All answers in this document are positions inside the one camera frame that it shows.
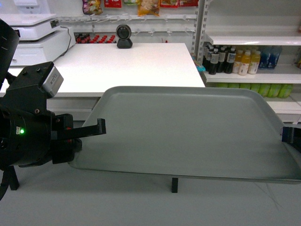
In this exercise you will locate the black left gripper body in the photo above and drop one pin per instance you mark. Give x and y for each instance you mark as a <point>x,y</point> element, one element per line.
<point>28,130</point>

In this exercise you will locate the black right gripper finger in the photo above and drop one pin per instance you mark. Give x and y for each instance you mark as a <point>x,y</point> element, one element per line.
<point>292,136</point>

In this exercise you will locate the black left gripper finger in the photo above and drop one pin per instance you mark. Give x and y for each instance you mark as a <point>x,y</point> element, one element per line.
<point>93,130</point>

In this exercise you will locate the grey rectangular serving tray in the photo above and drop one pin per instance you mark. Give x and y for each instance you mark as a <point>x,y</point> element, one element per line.
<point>208,133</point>

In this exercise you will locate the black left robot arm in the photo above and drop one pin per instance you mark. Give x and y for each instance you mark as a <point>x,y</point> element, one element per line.
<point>8,44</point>

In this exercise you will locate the white checkout counter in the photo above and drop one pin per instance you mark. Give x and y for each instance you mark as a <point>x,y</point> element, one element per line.
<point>89,70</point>

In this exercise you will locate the white cash drawer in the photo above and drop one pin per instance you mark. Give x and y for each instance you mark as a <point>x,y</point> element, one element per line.
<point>46,49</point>

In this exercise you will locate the black barcode scanner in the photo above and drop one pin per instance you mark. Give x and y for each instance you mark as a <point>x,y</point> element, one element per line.
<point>124,32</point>

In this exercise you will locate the white metal shelf unit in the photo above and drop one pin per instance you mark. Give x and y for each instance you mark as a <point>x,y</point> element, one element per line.
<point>270,26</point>

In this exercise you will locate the white cash register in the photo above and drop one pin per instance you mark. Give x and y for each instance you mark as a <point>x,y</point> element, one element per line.
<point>31,19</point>

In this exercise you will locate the purple snack bag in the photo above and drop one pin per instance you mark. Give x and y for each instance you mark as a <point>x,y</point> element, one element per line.
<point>91,7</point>

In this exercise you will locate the red snack bag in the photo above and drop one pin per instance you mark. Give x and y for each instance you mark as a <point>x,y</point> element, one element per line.
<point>112,3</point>

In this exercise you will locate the yellow snack bag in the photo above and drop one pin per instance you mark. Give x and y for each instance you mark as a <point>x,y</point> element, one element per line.
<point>148,7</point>

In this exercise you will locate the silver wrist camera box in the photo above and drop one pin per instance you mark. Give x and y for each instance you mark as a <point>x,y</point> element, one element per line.
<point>50,81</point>

